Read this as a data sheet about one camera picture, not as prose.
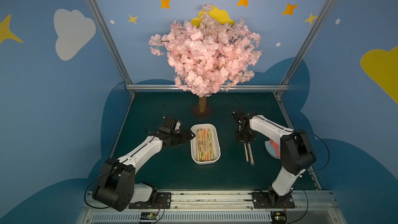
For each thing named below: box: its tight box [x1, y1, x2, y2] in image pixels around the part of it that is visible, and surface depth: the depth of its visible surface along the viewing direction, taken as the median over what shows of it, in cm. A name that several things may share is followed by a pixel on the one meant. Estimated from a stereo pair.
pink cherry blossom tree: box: [148, 3, 262, 114], surface depth 69 cm
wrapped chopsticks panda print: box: [196, 128, 205, 162], surface depth 93 cm
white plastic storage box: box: [190, 123, 222, 165], surface depth 93 cm
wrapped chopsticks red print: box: [202, 128, 211, 162], surface depth 93 cm
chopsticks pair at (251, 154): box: [247, 142, 255, 166], surface depth 91 cm
